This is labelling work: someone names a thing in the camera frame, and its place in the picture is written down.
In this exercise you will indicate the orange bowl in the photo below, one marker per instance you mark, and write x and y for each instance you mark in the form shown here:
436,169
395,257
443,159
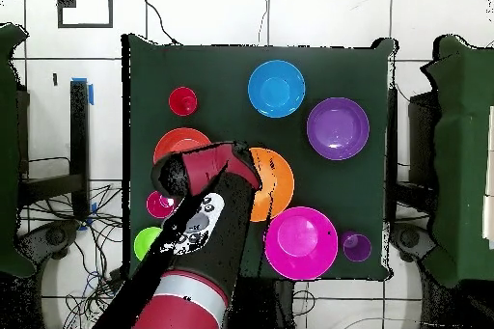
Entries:
278,186

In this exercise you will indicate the large blue bowl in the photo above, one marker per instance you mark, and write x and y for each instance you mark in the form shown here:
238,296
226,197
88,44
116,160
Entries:
276,89

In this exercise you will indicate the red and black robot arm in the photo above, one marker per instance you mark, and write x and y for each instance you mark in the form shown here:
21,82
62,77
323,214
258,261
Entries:
204,167

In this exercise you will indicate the red-orange bowl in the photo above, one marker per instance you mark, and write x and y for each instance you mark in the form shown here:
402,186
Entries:
177,140

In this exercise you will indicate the red cup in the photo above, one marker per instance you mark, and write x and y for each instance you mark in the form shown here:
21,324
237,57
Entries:
179,99

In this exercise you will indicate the dark green tablecloth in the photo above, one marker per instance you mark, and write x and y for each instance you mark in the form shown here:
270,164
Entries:
216,74

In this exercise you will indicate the purple bowl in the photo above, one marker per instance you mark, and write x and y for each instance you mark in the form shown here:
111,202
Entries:
337,128

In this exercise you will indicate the pink bowl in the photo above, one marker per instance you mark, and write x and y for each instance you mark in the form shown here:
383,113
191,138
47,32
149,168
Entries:
301,244

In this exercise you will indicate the crimson cup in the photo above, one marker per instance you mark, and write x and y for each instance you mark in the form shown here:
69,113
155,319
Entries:
158,205

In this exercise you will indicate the purple cup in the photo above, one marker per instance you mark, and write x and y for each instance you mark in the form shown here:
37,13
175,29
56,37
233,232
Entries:
357,248

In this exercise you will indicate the blue tape strip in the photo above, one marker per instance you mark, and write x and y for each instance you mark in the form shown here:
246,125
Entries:
91,95

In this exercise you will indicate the black stand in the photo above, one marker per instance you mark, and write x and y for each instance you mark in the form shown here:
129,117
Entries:
79,132
422,132

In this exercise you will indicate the black wheeled base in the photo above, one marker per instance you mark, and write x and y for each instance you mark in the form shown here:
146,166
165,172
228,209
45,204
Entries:
56,236
409,238

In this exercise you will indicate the green cloth side table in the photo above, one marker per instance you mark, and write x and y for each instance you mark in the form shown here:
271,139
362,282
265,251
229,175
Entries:
7,151
463,151

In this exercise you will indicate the white box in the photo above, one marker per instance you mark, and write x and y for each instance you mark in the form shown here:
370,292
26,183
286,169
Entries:
490,221

